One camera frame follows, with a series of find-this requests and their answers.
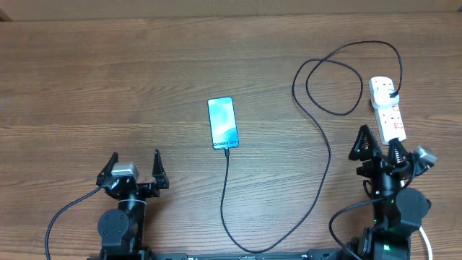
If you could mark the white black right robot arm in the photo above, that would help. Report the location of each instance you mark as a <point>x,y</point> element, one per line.
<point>398,209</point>

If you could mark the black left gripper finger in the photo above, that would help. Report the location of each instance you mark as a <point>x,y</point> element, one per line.
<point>158,172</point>
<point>105,173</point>

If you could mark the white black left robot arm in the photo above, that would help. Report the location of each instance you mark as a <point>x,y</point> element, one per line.
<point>122,229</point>

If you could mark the white charger plug adapter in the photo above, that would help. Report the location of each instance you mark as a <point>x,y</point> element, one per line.
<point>381,98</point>

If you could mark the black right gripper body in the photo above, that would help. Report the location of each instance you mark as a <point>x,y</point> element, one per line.
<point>375,170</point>

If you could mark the Samsung Galaxy smartphone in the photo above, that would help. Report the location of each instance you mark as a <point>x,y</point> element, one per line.
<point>223,123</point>

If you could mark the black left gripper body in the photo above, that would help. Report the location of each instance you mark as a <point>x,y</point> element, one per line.
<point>149,191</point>

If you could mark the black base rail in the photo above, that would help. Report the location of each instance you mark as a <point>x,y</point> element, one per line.
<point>312,254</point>

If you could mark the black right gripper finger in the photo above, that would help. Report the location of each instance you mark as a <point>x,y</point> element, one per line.
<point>366,146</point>
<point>396,153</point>

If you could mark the white power strip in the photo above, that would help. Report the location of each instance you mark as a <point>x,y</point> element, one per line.
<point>389,120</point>

